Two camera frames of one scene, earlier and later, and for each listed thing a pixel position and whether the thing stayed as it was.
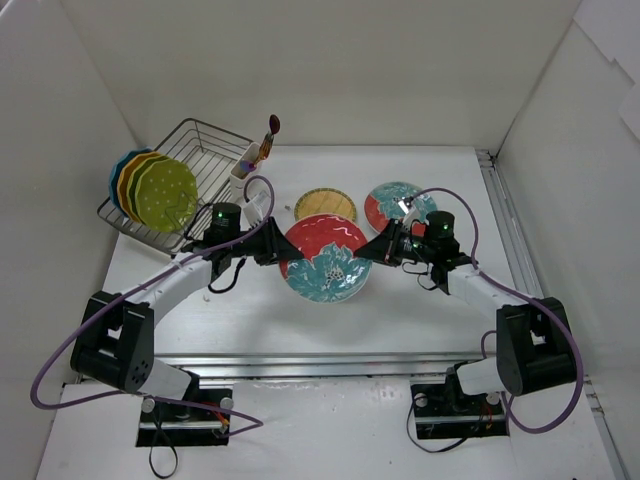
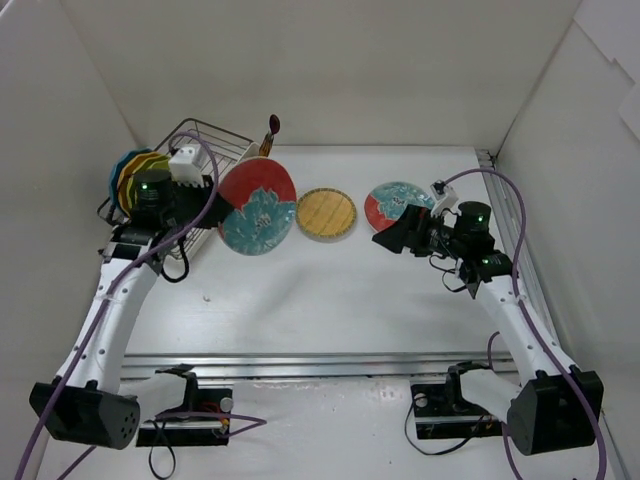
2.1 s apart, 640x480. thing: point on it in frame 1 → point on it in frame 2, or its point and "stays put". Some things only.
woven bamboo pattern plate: (325, 200) stays put
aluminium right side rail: (530, 283) stays put
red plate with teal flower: (329, 271) → (263, 195)
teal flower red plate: (381, 205) stays put
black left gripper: (270, 243) → (206, 198)
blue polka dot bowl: (113, 177) stays put
